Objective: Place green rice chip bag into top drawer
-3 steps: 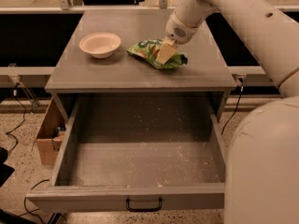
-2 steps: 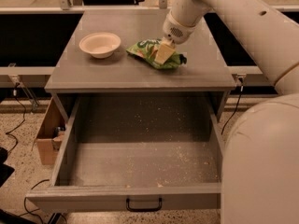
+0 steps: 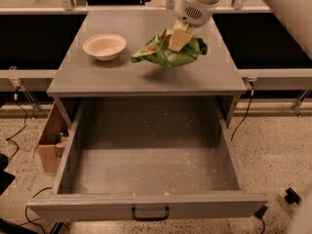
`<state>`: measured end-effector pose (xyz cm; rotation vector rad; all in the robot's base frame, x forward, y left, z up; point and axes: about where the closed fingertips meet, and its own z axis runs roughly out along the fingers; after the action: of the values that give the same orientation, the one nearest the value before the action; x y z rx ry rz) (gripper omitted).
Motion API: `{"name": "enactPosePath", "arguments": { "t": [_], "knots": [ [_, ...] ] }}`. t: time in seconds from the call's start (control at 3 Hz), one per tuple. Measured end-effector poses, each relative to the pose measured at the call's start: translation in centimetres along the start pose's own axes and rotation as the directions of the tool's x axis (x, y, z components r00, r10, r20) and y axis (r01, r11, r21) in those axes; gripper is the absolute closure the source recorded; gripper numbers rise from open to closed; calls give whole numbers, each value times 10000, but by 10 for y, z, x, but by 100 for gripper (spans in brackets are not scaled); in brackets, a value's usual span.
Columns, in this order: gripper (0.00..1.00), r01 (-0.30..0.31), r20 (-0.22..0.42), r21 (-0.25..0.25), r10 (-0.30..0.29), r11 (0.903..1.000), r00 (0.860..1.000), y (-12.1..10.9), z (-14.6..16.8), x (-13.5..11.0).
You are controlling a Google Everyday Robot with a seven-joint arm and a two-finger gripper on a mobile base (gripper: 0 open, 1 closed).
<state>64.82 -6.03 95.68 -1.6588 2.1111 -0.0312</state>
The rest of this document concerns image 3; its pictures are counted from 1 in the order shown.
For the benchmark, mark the metal bracket left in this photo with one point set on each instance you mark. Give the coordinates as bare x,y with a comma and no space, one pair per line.
18,85

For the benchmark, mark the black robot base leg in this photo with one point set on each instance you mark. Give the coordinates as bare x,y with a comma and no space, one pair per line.
292,197

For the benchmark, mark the green rice chip bag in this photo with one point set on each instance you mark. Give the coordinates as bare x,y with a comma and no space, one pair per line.
157,51

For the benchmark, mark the black drawer handle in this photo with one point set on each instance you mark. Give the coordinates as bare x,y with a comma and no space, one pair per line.
150,215

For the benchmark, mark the metal bracket right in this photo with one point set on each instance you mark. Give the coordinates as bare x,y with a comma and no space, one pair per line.
303,95

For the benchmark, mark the grey cabinet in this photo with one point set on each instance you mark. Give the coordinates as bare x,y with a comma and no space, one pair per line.
81,76

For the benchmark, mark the grey open top drawer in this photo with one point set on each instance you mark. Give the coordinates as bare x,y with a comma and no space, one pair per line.
148,153

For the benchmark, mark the brown cardboard box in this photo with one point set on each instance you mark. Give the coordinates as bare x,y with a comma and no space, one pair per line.
49,144

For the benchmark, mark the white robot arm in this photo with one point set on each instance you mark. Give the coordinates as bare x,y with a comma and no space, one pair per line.
294,15

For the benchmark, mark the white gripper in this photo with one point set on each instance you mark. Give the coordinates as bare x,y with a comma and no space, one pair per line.
192,12

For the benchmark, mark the metal railing frame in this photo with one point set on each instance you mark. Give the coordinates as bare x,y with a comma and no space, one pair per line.
97,7

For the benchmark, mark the white paper bowl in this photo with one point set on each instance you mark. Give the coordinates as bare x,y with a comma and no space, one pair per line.
104,47

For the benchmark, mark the metal bracket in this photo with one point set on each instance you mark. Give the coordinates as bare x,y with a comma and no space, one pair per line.
18,85
303,95

